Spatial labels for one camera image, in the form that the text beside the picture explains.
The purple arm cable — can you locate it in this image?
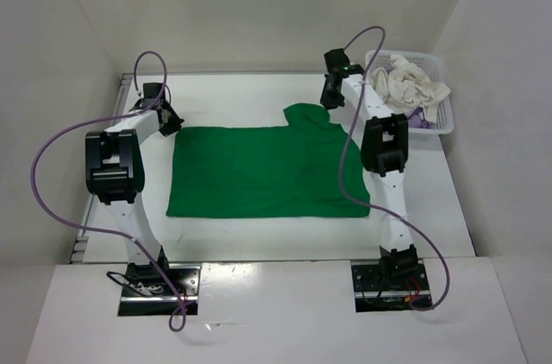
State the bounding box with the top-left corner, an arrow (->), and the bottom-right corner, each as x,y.
31,50 -> 195,333
337,26 -> 454,311

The white plastic basket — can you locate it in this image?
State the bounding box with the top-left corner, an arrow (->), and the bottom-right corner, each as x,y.
365,50 -> 454,135

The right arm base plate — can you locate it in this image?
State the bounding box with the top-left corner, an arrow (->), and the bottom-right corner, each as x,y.
350,260 -> 433,313

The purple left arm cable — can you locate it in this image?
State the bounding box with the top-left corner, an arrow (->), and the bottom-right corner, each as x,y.
31,50 -> 195,333

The green t shirt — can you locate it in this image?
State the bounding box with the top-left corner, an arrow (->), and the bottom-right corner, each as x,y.
166,104 -> 370,219

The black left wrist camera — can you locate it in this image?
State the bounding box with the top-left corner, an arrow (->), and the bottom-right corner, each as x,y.
142,82 -> 166,102

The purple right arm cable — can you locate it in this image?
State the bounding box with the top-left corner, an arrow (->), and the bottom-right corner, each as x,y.
337,26 -> 454,311

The white t shirt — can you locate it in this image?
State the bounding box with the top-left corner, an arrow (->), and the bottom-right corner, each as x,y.
369,53 -> 450,123

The lavender t shirt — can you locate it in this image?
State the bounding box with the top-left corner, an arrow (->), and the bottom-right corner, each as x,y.
405,107 -> 435,129

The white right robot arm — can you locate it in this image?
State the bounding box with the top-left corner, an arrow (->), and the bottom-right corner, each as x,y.
320,66 -> 418,289

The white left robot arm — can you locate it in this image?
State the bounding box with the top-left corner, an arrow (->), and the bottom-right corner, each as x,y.
85,99 -> 183,295

